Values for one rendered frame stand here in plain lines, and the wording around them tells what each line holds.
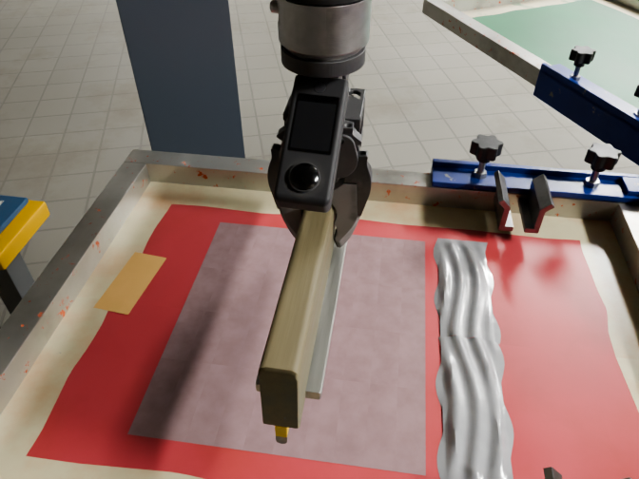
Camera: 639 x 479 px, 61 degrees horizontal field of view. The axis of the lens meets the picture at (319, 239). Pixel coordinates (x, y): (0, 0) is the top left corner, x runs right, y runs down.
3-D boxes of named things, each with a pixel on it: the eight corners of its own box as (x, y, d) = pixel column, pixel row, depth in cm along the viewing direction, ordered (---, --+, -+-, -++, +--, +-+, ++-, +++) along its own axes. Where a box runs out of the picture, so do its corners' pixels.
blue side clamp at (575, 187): (427, 213, 84) (433, 176, 80) (426, 194, 88) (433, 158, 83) (629, 231, 81) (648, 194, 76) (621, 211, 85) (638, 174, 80)
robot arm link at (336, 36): (368, 9, 39) (258, 4, 40) (364, 69, 42) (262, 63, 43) (375, -23, 45) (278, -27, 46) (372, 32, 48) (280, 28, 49)
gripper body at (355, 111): (365, 141, 57) (373, 25, 49) (358, 190, 50) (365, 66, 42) (293, 135, 57) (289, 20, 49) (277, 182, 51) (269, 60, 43)
